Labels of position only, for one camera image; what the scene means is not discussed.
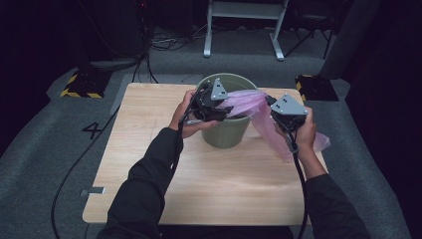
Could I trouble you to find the person's right hand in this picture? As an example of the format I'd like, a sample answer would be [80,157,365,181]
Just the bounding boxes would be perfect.
[275,106,317,154]

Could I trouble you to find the left hand-held gripper cable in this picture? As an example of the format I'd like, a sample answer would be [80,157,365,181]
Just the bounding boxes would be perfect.
[170,82,211,174]

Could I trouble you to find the white metal stand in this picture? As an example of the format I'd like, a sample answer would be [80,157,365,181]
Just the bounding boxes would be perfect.
[202,0,290,62]

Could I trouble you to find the bundle of black cables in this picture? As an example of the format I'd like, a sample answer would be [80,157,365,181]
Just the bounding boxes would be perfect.
[131,0,208,84]

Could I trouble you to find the right hand-held gripper cable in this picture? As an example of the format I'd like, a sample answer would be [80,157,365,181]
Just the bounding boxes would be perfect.
[274,119,309,239]

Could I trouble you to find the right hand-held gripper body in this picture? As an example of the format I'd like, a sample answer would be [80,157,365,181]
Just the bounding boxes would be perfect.
[270,93,310,132]

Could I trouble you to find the pink plastic bag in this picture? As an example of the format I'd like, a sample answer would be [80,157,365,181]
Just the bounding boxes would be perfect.
[218,89,331,164]

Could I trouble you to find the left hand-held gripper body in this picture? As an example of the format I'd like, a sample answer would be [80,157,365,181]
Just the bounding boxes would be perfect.
[191,77,231,122]

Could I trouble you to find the long black floor cable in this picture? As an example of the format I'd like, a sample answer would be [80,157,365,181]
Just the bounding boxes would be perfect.
[50,106,121,239]

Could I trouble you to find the black tripod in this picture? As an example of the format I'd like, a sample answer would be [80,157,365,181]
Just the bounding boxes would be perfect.
[284,13,334,61]

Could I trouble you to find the person's left hand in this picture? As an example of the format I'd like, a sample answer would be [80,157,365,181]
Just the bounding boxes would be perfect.
[168,90,219,140]

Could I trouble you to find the grey tape strip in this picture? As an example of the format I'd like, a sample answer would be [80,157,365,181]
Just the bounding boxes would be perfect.
[80,186,106,198]

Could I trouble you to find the black yellow striped base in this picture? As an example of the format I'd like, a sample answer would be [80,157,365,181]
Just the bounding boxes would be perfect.
[295,74,339,103]
[60,69,112,100]

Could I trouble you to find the grey pillar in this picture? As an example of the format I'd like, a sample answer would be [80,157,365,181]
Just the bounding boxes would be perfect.
[319,0,383,81]

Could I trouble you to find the hand-held gripper cable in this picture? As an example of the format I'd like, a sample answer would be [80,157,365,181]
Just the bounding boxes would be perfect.
[274,119,309,239]
[170,82,211,174]

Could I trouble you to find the green plastic bin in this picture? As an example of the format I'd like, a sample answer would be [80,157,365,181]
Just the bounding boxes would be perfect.
[195,73,259,149]

